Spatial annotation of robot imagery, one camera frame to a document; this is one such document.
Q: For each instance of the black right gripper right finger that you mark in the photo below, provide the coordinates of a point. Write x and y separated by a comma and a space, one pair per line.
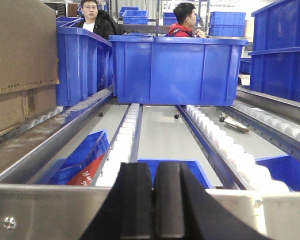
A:
185, 211

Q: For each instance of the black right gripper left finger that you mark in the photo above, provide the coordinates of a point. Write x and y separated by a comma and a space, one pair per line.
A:
127, 211

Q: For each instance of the brown cardboard carton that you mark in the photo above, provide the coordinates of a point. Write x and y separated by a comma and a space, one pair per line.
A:
28, 61

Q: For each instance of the red snack bag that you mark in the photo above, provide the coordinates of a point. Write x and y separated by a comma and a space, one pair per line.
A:
85, 176

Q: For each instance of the white roller track left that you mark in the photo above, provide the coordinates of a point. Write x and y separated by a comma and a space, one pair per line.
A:
120, 149

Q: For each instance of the white roller track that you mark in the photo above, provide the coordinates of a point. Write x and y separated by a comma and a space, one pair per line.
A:
277, 135
235, 168
120, 149

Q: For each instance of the white roller track middle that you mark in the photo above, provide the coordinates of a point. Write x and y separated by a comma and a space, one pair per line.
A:
235, 168

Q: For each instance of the lower blue bin left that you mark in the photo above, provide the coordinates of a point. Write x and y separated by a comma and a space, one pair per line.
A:
64, 169

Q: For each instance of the steel lane divider left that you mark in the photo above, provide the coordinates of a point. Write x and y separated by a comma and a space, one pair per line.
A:
25, 158

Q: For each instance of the steel lane divider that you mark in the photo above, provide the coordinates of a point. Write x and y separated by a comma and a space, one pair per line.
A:
285, 108
25, 158

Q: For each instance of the lower blue bin right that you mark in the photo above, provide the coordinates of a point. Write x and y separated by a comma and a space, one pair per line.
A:
283, 168

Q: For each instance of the white roller track right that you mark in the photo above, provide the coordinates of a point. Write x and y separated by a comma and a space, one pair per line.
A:
277, 135

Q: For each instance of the blue plastic bin centre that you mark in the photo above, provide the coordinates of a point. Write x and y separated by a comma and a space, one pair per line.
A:
176, 70

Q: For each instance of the blue plastic bin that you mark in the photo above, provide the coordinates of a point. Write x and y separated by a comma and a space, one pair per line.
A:
84, 65
176, 70

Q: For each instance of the steel lane divider right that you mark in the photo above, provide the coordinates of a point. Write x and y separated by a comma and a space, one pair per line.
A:
285, 108

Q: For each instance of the blue plastic bin left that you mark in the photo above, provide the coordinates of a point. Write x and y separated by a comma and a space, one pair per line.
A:
84, 65

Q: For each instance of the stacked blue bins right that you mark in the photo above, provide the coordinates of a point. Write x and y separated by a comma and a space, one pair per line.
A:
275, 58

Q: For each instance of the stacked blue crates background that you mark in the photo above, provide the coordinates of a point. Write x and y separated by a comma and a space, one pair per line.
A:
227, 24

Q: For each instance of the man in black jacket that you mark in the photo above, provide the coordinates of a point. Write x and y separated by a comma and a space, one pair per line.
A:
97, 21

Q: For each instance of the man in red hoodie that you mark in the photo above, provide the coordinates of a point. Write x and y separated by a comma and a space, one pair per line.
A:
186, 19

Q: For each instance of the blue crate background centre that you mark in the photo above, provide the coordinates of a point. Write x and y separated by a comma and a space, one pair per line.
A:
134, 16

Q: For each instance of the steel shelf front rail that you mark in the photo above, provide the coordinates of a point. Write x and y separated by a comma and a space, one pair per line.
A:
60, 212

